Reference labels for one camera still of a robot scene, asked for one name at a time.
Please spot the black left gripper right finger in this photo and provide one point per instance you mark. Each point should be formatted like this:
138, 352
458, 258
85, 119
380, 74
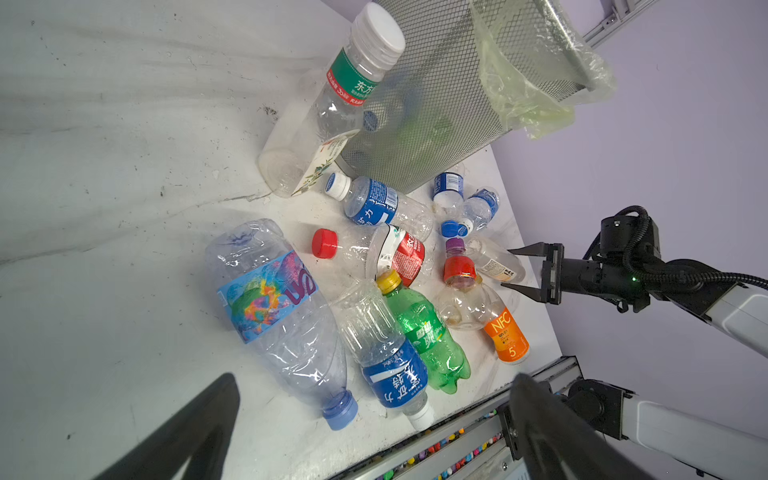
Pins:
556, 444

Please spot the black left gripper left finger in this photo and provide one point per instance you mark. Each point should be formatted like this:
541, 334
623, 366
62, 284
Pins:
193, 442

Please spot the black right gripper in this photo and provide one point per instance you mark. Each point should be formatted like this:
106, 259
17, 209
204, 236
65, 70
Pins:
584, 277

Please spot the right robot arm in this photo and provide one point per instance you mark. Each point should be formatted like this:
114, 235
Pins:
680, 343

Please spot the small bottle blue label near bin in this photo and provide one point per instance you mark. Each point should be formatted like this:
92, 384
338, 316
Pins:
369, 202

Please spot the green plastic bin liner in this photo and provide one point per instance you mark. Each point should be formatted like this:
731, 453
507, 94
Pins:
534, 67

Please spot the grey mesh waste bin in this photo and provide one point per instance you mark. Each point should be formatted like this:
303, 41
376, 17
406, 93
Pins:
430, 111

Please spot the clear bottle white orange label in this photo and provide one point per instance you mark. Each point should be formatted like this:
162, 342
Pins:
493, 261

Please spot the orange NFC juice bottle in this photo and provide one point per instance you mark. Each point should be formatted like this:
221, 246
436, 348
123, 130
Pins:
500, 326

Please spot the round clear bottle red label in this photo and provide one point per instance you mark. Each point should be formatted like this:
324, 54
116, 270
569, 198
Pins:
464, 303

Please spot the small crushed bottle blue label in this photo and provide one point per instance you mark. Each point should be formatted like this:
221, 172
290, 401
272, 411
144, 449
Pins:
471, 216

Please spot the small clear bottle blue white label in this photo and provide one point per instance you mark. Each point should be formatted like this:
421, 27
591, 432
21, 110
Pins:
448, 194

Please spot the green soda bottle yellow cap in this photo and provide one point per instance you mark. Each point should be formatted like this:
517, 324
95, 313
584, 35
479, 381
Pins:
444, 358

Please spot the red cap clear bottle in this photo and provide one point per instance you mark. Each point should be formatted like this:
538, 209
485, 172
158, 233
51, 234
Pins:
366, 252

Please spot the large clear bottle colourful label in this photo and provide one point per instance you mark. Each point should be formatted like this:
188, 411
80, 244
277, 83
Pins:
275, 304

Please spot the clear bottle blue label white cap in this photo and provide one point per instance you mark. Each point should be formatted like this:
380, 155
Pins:
388, 361

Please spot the clear bottle green neck label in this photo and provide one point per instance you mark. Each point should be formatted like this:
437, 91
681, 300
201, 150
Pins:
326, 109

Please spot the aluminium front rail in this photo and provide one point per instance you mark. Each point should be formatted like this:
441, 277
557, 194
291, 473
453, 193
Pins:
442, 449

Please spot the aluminium frame profiles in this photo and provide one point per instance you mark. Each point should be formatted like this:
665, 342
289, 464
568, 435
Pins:
622, 12

